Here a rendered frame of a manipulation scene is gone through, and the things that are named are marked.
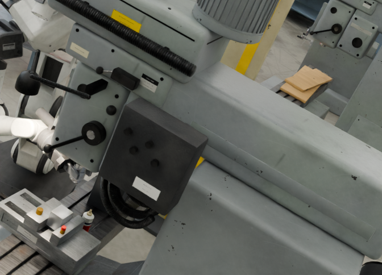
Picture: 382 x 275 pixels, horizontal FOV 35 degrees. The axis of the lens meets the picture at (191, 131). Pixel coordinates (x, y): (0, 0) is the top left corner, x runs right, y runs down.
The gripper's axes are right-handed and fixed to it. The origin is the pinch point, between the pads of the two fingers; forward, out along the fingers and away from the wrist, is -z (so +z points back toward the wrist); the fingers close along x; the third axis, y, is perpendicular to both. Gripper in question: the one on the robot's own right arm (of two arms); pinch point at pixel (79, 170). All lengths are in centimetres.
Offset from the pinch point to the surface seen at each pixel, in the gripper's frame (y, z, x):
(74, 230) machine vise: 21.7, -6.3, 1.6
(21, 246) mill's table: 31.6, 1.5, -11.6
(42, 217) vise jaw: 20.6, 1.9, -6.3
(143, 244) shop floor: 124, 43, 135
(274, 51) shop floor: 127, 249, 590
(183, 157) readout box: -46, -47, -24
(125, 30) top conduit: -57, -9, -14
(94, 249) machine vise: 25.6, -13.7, 6.4
